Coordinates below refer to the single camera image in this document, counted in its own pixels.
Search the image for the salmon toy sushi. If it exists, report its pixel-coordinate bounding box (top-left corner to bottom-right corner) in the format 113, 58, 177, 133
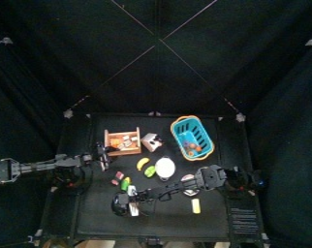
110, 170, 126, 187

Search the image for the green yellow toy corn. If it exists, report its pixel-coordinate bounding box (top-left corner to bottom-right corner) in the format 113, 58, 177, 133
121, 176, 134, 192

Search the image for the wooden toy crate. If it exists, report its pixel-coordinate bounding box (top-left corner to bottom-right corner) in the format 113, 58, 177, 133
103, 126, 144, 157

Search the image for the black round plate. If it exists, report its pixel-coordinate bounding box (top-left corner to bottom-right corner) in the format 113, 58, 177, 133
110, 192, 131, 217

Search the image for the green toy lime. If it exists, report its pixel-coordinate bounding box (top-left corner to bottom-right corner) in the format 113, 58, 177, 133
144, 165, 158, 178

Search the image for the yellow toy banana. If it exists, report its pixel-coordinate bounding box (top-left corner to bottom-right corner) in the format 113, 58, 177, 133
137, 157, 152, 171

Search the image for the pale toy cube box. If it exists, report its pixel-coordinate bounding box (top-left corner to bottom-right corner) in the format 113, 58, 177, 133
140, 132, 165, 153

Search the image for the white round toy pot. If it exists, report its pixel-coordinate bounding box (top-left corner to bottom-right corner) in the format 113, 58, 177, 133
154, 156, 177, 182

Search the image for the silver metal bowl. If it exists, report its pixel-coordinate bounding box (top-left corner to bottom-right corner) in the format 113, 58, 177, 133
180, 173, 204, 198

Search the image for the yellow toy block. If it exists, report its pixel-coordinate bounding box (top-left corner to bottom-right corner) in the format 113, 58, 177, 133
190, 198, 204, 215

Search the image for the teal basket with orange rim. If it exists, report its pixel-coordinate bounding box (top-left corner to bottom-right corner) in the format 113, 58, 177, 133
170, 114, 216, 162

